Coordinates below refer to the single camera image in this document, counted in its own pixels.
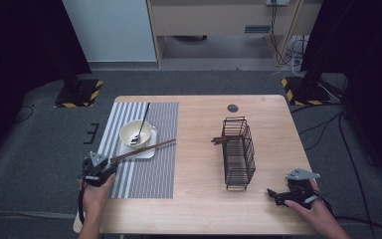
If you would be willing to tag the metal spoon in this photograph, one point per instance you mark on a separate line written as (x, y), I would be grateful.
(142, 122)

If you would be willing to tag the dark curtain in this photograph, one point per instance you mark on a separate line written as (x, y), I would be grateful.
(368, 49)
(20, 49)

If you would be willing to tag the brown wooden chopstick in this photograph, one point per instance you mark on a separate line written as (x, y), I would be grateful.
(219, 142)
(224, 137)
(146, 151)
(155, 145)

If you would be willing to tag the person's left hand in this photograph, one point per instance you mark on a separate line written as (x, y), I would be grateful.
(96, 199)

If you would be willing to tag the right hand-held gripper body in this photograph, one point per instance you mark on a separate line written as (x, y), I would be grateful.
(300, 191)

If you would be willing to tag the grey striped placemat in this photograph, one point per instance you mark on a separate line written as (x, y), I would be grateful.
(146, 179)

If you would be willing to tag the person's right hand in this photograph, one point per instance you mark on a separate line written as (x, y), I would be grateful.
(315, 212)

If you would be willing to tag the light wooden desk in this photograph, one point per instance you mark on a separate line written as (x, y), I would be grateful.
(212, 16)

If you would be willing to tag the white cabinet panel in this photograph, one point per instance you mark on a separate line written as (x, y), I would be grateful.
(112, 30)

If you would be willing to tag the hazard striped stand base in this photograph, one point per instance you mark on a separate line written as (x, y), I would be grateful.
(306, 93)
(79, 94)

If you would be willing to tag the cream bowl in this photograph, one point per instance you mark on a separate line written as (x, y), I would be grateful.
(127, 131)

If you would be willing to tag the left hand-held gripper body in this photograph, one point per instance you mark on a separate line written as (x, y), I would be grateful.
(96, 171)

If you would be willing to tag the round grey table grommet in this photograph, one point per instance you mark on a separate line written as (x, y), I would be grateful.
(232, 108)

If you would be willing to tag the white square plate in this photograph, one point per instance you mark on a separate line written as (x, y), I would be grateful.
(146, 154)

